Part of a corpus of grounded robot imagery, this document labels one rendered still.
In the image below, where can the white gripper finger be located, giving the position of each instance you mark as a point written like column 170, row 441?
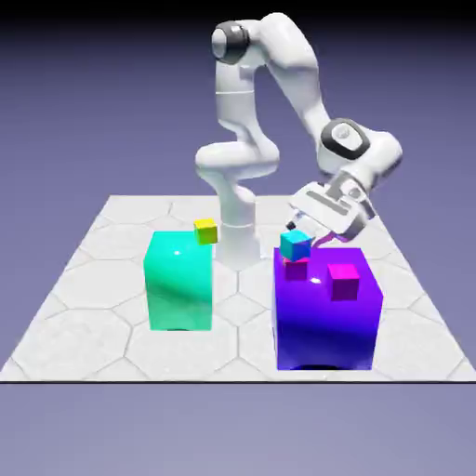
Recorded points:
column 292, row 224
column 322, row 240

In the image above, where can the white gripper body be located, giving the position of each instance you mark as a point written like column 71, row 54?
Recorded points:
column 331, row 212

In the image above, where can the small cyan cube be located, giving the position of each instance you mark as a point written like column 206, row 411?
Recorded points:
column 294, row 246

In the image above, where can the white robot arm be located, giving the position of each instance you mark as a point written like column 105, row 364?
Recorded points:
column 293, row 74

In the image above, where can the small magenta cube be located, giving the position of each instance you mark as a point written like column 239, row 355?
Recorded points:
column 295, row 270
column 344, row 284

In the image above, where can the small yellow cube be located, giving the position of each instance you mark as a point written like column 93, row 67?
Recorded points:
column 205, row 231

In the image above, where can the large purple box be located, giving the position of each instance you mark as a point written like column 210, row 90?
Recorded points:
column 323, row 327

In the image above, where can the large teal box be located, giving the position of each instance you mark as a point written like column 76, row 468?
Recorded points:
column 178, row 279

